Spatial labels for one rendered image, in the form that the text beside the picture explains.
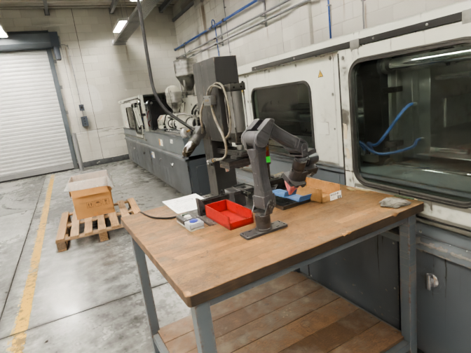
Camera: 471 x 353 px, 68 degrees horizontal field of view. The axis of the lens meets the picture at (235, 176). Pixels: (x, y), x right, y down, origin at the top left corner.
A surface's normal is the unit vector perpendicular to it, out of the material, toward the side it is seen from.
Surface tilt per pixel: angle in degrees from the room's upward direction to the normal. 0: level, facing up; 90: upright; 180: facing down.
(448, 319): 90
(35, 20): 90
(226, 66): 90
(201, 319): 90
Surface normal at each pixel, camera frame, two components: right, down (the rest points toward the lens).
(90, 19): 0.43, 0.15
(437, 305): -0.89, 0.21
